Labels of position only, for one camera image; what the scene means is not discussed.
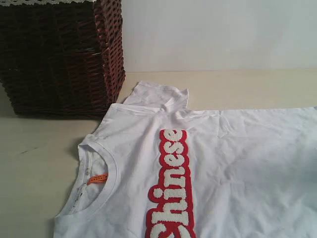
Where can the white t-shirt red lettering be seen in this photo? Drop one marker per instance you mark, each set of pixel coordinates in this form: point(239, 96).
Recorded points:
point(155, 169)

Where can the brown wicker laundry basket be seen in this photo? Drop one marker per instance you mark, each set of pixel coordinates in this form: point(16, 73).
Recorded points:
point(62, 60)

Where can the white lace cloth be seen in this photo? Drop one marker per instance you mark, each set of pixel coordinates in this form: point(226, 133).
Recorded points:
point(8, 3)

